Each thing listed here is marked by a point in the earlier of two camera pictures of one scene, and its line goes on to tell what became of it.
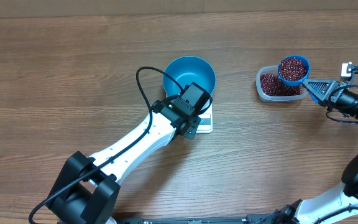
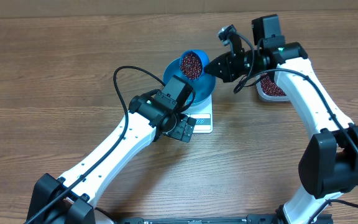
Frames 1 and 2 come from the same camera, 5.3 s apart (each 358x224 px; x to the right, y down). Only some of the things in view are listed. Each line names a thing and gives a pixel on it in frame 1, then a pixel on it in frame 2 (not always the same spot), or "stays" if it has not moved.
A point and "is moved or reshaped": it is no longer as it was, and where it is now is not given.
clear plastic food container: x=270 y=88 stays
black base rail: x=261 y=219 stays
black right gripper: x=329 y=88 → x=229 y=63
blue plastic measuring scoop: x=293 y=70 is moved or reshaped
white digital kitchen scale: x=206 y=123 stays
